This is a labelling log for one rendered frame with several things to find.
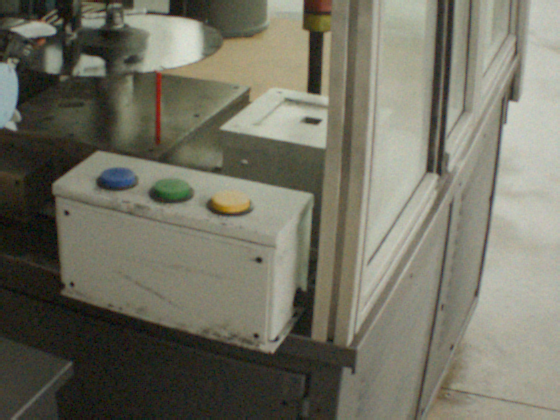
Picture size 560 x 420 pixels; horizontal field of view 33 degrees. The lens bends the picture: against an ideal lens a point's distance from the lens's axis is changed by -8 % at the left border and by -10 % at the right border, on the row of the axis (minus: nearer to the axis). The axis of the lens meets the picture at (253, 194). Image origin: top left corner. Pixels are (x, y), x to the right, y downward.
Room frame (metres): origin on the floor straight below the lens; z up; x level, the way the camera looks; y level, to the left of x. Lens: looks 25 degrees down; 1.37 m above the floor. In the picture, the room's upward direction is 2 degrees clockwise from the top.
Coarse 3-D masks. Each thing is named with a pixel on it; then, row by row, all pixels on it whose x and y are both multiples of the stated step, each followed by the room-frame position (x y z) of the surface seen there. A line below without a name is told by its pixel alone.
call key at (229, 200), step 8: (224, 192) 1.00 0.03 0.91; (232, 192) 1.00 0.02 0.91; (240, 192) 1.00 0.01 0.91; (216, 200) 0.98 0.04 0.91; (224, 200) 0.98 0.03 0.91; (232, 200) 0.98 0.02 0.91; (240, 200) 0.98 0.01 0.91; (248, 200) 0.98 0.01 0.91; (216, 208) 0.97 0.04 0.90; (224, 208) 0.96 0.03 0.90; (232, 208) 0.96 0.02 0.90; (240, 208) 0.97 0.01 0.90
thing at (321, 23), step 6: (306, 12) 1.44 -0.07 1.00; (312, 12) 1.44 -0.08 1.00; (330, 12) 1.45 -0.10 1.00; (306, 18) 1.44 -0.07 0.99; (312, 18) 1.43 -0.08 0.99; (318, 18) 1.43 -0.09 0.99; (324, 18) 1.44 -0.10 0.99; (330, 18) 1.45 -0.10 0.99; (306, 24) 1.44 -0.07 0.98; (312, 24) 1.43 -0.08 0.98; (318, 24) 1.43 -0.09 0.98; (324, 24) 1.44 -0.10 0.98; (330, 24) 1.45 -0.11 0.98; (306, 30) 1.44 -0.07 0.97; (312, 30) 1.43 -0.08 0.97; (318, 30) 1.43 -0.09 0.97; (324, 30) 1.44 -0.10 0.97; (330, 30) 1.44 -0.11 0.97
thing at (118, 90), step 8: (96, 80) 1.41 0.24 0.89; (104, 80) 1.40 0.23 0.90; (112, 80) 1.40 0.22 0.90; (120, 80) 1.40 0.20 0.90; (128, 80) 1.41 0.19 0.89; (96, 88) 1.41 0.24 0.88; (104, 88) 1.40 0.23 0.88; (112, 88) 1.40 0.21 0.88; (120, 88) 1.40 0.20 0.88; (128, 88) 1.41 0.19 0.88; (96, 96) 1.41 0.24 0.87; (104, 96) 1.40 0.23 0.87; (112, 96) 1.40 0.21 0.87; (120, 96) 1.40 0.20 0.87; (128, 96) 1.41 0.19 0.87; (96, 104) 1.41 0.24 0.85; (104, 104) 1.40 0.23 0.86; (112, 104) 1.40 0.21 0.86; (120, 104) 1.40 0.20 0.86; (128, 104) 1.41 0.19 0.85
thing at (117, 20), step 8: (112, 8) 1.43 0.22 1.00; (120, 8) 1.43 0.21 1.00; (144, 8) 1.44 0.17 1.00; (88, 16) 1.41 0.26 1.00; (96, 16) 1.41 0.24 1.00; (104, 16) 1.42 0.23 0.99; (112, 16) 1.41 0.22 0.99; (120, 16) 1.42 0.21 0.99; (112, 24) 1.41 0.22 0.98; (120, 24) 1.42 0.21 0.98
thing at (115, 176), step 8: (112, 168) 1.05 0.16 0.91; (120, 168) 1.05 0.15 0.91; (128, 168) 1.05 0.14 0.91; (104, 176) 1.03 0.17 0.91; (112, 176) 1.03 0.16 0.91; (120, 176) 1.03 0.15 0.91; (128, 176) 1.03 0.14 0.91; (112, 184) 1.02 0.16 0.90; (120, 184) 1.02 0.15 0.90; (128, 184) 1.02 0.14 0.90
